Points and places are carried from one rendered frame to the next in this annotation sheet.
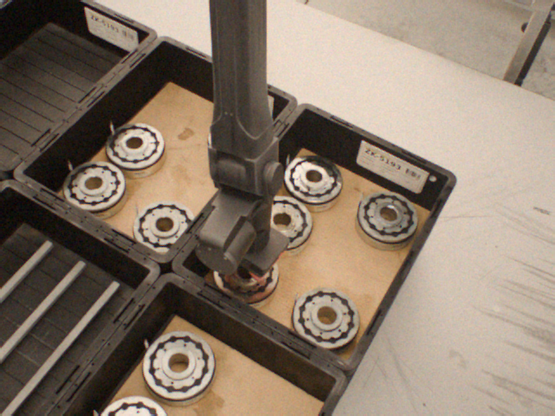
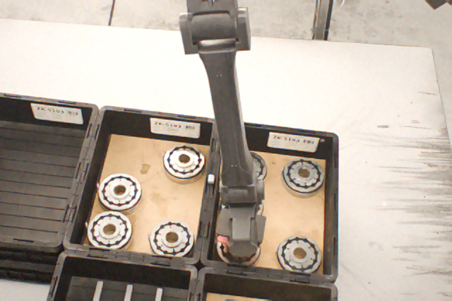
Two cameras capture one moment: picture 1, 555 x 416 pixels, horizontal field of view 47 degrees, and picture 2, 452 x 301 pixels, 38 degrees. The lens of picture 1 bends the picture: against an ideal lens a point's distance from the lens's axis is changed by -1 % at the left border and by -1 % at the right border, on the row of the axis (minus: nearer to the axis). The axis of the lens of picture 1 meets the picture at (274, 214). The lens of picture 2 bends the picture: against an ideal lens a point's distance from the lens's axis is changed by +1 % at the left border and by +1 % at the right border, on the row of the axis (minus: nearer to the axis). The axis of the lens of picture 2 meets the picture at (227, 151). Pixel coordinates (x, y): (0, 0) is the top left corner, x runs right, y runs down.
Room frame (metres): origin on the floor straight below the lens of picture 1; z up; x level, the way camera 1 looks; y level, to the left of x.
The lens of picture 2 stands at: (-0.13, 0.35, 2.23)
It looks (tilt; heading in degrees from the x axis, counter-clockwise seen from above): 55 degrees down; 337
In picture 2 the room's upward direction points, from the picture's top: 6 degrees clockwise
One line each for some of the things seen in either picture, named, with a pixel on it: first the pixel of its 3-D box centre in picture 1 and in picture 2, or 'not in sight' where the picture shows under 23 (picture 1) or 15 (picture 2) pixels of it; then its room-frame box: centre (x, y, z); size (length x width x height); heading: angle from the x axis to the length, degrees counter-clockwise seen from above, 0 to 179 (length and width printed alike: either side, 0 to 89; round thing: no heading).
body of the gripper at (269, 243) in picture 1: (249, 229); (241, 220); (0.48, 0.03, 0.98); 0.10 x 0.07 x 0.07; 62
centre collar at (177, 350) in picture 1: (179, 363); not in sight; (0.32, 0.11, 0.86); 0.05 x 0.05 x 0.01
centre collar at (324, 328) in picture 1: (326, 315); (299, 254); (0.42, -0.10, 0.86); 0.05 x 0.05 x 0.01
